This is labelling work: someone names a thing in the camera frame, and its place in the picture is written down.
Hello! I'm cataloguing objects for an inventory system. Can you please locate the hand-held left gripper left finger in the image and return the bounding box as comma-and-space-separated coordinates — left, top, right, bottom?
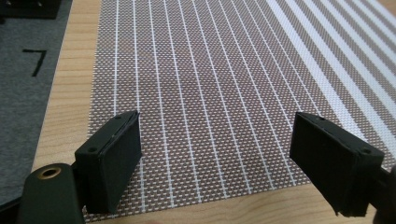
74, 109, 143, 215

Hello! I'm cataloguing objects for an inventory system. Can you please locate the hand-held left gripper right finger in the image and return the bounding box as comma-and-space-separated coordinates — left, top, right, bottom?
289, 111, 386, 217

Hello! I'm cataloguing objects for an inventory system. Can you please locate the brown white-striped woven placemat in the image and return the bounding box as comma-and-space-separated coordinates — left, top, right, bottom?
83, 0, 396, 223

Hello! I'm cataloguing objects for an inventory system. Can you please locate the black stand base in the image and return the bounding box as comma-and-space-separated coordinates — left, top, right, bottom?
0, 0, 63, 21

